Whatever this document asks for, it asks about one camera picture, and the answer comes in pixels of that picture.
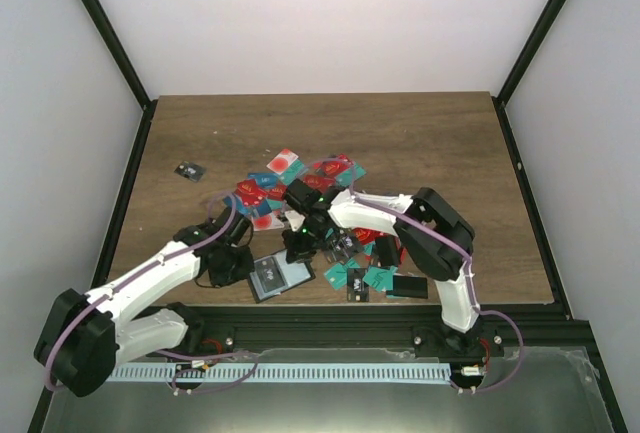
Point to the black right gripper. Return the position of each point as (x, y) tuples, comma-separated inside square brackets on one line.
[(296, 252)]

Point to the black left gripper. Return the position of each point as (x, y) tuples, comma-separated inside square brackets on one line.
[(246, 270)]

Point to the black leather card holder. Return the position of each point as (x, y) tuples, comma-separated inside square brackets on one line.
[(295, 274)]

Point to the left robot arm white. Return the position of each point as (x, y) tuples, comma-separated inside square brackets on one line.
[(86, 336)]

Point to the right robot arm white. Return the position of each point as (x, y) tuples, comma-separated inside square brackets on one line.
[(437, 239)]

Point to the teal card right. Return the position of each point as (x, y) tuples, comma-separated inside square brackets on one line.
[(355, 172)]

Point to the black card blank back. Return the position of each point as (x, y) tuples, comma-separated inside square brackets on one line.
[(387, 251)]

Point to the blue card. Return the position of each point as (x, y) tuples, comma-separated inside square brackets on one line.
[(264, 180)]

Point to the white card red circle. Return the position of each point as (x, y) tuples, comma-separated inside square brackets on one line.
[(282, 161)]

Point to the black VIP card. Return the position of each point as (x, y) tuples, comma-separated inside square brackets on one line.
[(190, 171)]

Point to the black box on cards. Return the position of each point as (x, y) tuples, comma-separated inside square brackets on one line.
[(408, 287)]

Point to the light blue slotted cable duct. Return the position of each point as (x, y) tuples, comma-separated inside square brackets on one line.
[(419, 373)]

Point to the black front rail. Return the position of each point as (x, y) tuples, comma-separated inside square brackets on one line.
[(414, 327)]

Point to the black frame post left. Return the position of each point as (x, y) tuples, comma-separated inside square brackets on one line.
[(115, 47)]

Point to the black frame post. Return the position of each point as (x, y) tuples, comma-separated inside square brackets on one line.
[(115, 47), (531, 47)]

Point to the black frame post right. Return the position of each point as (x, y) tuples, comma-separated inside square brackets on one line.
[(531, 47)]

